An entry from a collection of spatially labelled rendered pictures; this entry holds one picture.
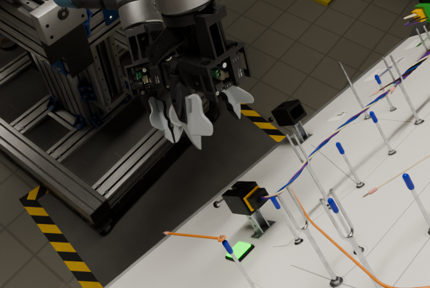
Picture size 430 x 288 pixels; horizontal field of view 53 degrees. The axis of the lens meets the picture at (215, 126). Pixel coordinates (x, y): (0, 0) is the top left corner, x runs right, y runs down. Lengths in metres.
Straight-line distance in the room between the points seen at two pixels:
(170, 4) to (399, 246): 0.41
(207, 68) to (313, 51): 2.14
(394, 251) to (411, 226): 0.05
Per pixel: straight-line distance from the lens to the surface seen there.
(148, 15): 0.79
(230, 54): 0.57
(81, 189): 1.86
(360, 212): 0.70
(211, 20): 0.54
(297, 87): 2.45
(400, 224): 0.64
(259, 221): 0.79
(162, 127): 0.81
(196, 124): 0.62
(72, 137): 2.01
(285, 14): 2.89
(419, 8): 1.17
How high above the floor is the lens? 1.79
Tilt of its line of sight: 53 degrees down
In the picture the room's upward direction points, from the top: straight up
